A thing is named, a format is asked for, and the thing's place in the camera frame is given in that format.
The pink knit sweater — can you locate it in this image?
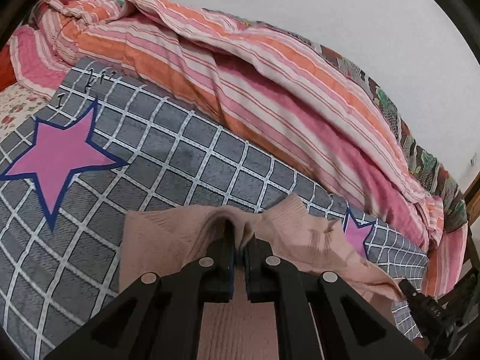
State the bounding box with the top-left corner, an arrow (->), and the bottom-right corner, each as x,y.
119,194 -> 403,359

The wooden bed footboard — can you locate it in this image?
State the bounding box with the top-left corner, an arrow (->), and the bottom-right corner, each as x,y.
429,175 -> 479,297

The multicolour patterned blanket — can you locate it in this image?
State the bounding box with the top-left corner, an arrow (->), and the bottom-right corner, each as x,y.
239,18 -> 468,233

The grey checkered star bedsheet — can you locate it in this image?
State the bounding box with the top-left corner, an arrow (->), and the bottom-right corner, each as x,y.
1,58 -> 428,359

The pink orange striped quilt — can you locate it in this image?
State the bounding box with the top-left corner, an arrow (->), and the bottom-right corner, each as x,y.
7,0 -> 443,296

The floral white bedsheet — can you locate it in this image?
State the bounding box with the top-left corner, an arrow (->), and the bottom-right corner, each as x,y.
0,83 -> 49,139

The red pillow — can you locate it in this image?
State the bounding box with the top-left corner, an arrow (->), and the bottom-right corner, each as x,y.
0,45 -> 16,91

